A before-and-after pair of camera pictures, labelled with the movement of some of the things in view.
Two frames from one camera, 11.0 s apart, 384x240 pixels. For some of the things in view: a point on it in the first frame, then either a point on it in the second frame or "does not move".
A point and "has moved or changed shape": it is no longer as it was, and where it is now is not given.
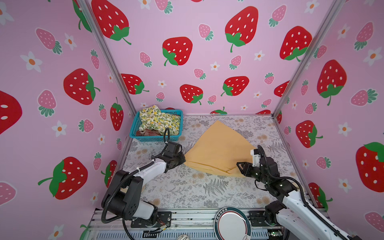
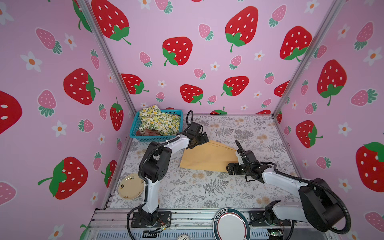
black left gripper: (182, 159) to (202, 140)
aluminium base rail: (189, 224) does not move
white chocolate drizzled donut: (183, 237) does not move
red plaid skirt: (147, 132) does not move
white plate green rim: (232, 223) does not move
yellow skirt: (219, 149) has moved or changed shape
